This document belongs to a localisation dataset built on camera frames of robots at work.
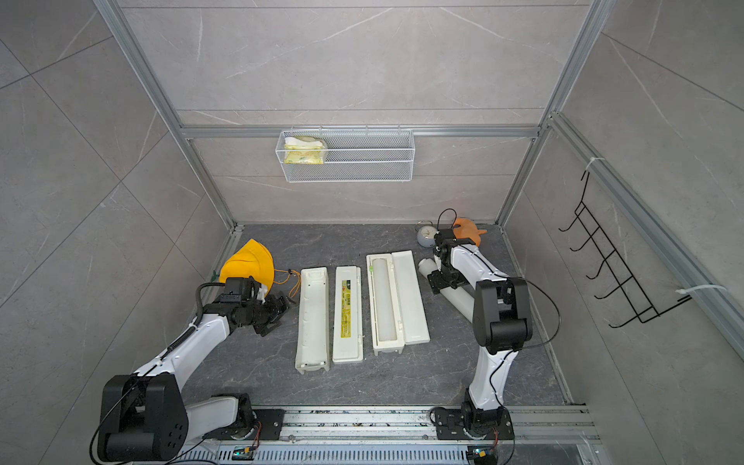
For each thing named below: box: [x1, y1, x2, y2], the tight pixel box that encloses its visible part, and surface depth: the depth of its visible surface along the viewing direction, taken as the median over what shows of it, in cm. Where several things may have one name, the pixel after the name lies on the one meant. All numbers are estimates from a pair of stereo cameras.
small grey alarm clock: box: [416, 224, 437, 248], surface depth 114 cm
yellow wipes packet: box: [283, 135, 326, 165], surface depth 88 cm
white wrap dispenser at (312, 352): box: [295, 265, 364, 375], surface depth 92 cm
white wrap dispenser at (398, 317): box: [365, 249, 431, 357], surface depth 90 cm
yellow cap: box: [218, 238, 276, 297], surface depth 107 cm
